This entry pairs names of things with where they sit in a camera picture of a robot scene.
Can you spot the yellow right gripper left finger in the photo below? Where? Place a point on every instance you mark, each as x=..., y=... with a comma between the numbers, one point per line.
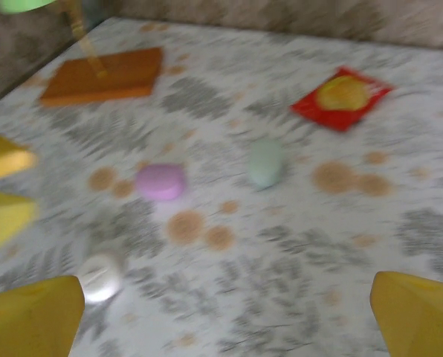
x=32, y=320

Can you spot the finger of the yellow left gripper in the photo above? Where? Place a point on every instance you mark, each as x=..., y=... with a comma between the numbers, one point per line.
x=6, y=219
x=6, y=160

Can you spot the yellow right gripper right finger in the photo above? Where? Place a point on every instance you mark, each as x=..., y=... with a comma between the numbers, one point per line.
x=418, y=320

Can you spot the purple round earbud case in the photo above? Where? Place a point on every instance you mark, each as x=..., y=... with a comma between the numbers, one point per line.
x=162, y=182

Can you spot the small pale green cup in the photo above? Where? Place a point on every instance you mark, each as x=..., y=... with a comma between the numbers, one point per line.
x=264, y=165

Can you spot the floral print tablecloth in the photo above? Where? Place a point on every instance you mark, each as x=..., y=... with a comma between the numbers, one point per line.
x=281, y=230

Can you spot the red snack packet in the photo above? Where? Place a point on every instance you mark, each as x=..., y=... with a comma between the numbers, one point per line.
x=318, y=111

